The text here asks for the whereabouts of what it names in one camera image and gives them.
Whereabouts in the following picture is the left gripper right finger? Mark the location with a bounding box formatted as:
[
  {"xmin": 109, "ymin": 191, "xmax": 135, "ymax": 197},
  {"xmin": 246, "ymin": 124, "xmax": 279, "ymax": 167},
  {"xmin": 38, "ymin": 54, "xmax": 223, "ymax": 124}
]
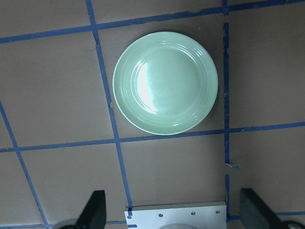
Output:
[{"xmin": 239, "ymin": 187, "xmax": 305, "ymax": 229}]

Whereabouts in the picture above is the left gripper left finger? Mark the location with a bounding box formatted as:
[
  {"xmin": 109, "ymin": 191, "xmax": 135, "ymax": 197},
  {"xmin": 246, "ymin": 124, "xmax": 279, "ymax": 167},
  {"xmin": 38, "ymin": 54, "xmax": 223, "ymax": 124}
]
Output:
[{"xmin": 53, "ymin": 190, "xmax": 106, "ymax": 229}]

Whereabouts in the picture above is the green plate near left arm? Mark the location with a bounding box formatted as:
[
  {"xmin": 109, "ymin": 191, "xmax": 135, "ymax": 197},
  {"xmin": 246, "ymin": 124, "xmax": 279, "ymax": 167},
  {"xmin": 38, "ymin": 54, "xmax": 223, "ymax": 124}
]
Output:
[{"xmin": 112, "ymin": 31, "xmax": 218, "ymax": 135}]

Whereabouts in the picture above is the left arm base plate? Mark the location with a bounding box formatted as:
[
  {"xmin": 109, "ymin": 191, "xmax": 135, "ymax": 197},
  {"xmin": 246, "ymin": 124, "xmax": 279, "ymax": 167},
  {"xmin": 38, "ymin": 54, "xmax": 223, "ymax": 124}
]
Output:
[{"xmin": 124, "ymin": 201, "xmax": 227, "ymax": 229}]

